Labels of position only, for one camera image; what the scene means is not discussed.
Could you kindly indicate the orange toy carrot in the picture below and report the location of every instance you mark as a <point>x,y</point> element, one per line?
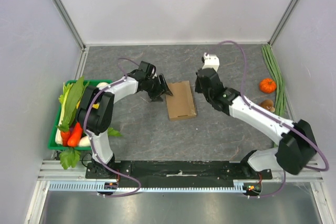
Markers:
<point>75,136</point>

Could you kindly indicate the green plastic basket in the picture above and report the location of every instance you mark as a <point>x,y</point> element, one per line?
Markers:
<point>55,141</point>

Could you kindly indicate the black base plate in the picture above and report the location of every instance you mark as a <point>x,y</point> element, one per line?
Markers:
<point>189,173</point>

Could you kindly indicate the grey slotted cable duct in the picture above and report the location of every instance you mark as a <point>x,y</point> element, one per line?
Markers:
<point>105,187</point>

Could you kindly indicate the yellow toy napa cabbage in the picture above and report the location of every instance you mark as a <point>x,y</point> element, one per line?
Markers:
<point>96,105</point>

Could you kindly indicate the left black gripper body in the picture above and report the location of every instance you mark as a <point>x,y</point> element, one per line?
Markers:
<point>152,87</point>

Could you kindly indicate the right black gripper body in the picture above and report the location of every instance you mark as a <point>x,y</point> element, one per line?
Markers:
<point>203,77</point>

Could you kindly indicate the orange toy pumpkin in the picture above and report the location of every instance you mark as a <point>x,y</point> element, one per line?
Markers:
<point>267,85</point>

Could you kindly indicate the green leafy vegetable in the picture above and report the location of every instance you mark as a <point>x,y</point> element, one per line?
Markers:
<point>72,94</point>

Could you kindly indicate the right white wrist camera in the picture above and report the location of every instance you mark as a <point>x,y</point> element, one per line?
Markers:
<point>210,61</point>

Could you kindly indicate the green long beans bundle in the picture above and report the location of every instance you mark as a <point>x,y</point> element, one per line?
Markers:
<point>274,70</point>

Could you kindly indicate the brown toy mushroom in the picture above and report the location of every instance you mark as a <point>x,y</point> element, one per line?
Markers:
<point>268,105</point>

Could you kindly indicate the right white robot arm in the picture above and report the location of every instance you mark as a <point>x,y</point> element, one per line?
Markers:
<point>293,140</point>

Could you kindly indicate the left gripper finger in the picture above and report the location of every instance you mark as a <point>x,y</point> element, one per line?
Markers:
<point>156,98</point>
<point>164,87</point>

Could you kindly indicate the brown cardboard box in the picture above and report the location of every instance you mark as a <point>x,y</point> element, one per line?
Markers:
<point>181,104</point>

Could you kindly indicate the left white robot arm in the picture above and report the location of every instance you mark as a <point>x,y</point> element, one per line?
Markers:
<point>95,122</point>

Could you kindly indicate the white toy radish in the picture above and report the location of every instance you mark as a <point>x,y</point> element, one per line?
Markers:
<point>84,142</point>

